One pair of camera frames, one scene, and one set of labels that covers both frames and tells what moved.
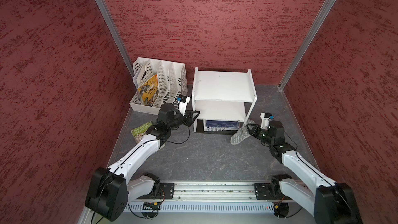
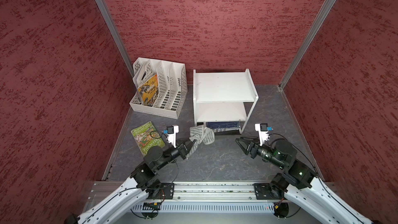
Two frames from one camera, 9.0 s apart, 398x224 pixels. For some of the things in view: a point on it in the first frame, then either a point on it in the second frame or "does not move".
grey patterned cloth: x=243 y=133 to x=201 y=134
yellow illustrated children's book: x=148 y=91 does not move
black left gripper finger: x=197 y=112 to x=187 y=145
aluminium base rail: x=214 y=191 does not move
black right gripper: x=254 y=129 to x=252 y=148
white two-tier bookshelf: x=219 y=95 does not move
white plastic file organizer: x=171 y=78 does not move
